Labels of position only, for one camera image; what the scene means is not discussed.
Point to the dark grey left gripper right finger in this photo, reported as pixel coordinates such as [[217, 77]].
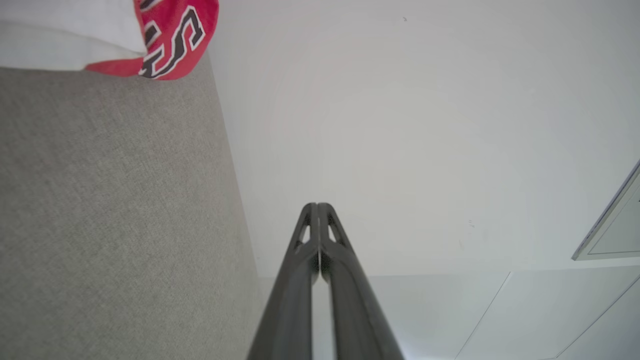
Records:
[[355, 310]]

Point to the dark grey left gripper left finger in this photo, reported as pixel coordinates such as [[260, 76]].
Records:
[[292, 300]]

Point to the red and white jersey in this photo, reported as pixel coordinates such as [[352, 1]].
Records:
[[172, 52]]

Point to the grey framed board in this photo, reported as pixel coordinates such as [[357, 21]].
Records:
[[620, 240]]

